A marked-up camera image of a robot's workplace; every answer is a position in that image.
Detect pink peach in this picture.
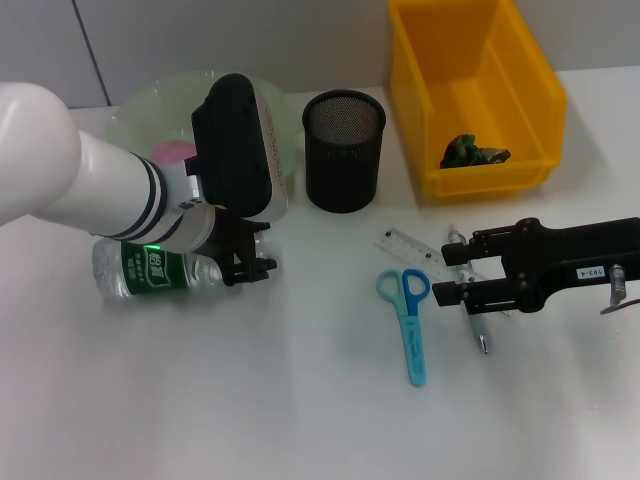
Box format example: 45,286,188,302
151,139,197,164

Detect clear plastic ruler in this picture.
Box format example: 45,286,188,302
374,227,516,321

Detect yellow plastic bin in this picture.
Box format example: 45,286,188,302
388,0,569,202

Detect translucent green fruit plate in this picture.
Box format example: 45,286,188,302
104,69,304,191

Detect grey ballpoint pen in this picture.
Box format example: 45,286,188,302
447,224,490,355

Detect blue scissors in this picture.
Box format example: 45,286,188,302
376,268,432,388

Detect green plastic wrapper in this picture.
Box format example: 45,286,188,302
439,132,513,170

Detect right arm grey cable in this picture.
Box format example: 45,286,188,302
599,263,640,316

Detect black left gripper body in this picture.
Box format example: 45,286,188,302
204,207,274,266

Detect clear green-label water bottle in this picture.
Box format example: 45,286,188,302
91,238,274,301

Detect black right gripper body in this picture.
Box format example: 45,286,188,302
499,216,640,314

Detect black mesh pen holder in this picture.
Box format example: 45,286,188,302
301,89,387,214

